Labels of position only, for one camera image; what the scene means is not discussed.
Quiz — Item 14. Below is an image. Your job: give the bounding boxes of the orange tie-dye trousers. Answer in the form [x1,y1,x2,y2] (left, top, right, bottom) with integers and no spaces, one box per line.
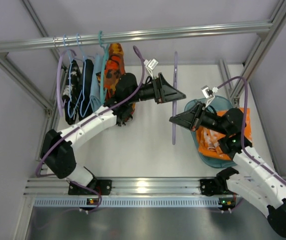
[196,107,244,161]

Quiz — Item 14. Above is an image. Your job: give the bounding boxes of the left aluminium frame post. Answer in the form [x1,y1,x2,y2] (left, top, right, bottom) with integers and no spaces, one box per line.
[0,52,54,117]

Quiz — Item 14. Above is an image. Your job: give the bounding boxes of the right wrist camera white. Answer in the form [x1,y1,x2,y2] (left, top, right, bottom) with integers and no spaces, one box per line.
[201,85,219,108]

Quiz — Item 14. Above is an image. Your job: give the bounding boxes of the light blue trousers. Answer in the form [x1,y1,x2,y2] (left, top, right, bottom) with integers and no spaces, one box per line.
[89,54,103,112]

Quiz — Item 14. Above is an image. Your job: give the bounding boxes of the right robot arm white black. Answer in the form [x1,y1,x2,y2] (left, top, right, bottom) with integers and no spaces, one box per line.
[169,101,286,238]

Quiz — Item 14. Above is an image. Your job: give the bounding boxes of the teal transparent plastic tub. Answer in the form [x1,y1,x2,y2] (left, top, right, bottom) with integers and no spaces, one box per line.
[184,96,236,169]

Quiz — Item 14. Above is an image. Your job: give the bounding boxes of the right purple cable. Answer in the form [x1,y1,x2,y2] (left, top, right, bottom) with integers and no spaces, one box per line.
[216,76,286,213]

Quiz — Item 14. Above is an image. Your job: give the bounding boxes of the right aluminium frame post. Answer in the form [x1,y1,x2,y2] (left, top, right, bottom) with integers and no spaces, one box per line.
[229,0,286,106]

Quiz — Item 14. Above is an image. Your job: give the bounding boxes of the lilac plastic hanger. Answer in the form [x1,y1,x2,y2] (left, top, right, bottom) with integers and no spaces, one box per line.
[56,35,76,117]
[172,51,178,145]

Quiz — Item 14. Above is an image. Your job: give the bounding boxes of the camouflage orange trousers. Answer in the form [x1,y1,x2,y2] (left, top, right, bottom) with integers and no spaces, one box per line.
[95,42,137,126]

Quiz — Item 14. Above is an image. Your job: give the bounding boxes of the empty lilac plastic hanger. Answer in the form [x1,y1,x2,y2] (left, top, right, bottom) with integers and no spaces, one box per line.
[56,35,76,117]

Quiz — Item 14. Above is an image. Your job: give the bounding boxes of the aluminium hanging rail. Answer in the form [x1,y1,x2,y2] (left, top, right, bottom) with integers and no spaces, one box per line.
[0,20,273,53]

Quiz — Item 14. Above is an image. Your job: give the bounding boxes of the teal plastic hanger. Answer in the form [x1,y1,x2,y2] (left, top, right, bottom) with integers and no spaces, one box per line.
[98,30,110,105]

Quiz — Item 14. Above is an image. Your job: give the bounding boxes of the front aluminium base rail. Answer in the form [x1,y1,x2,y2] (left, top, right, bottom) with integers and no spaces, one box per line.
[22,176,286,201]

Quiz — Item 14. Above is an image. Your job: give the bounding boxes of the slotted grey cable duct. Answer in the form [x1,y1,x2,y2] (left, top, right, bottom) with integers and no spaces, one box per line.
[34,197,225,208]

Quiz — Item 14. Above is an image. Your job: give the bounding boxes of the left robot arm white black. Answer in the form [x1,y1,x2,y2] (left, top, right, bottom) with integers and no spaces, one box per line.
[41,73,186,189]

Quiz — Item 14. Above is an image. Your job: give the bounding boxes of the aluminium frame post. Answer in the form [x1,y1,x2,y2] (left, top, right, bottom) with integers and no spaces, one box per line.
[0,52,54,117]
[229,0,286,106]

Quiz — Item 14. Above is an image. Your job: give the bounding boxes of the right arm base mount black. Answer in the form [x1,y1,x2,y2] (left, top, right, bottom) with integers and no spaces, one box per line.
[199,177,232,197]

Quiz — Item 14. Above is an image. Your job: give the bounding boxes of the purple cable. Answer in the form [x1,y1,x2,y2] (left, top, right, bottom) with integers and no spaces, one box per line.
[35,45,146,213]
[216,76,286,213]

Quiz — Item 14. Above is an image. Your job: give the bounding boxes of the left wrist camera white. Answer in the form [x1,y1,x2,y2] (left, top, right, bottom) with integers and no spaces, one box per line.
[143,58,159,78]

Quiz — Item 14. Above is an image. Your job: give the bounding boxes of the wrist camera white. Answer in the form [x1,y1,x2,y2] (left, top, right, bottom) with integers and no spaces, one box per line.
[201,85,219,108]
[143,58,159,78]

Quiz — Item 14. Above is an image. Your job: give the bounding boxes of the black white patterned trousers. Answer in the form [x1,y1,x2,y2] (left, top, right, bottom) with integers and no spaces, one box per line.
[61,59,81,125]

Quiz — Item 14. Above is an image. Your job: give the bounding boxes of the dark navy trousers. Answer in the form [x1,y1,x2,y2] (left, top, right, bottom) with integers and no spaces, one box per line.
[78,59,94,121]

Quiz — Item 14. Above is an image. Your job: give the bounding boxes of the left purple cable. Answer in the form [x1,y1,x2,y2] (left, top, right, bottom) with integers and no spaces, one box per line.
[35,45,146,213]

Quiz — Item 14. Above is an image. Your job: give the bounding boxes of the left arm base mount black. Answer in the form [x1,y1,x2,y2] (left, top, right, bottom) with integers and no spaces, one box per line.
[68,178,113,196]

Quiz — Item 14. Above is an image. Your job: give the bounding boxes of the light blue wire hanger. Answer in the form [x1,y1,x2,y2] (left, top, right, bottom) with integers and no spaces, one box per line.
[76,33,88,118]
[62,37,79,125]

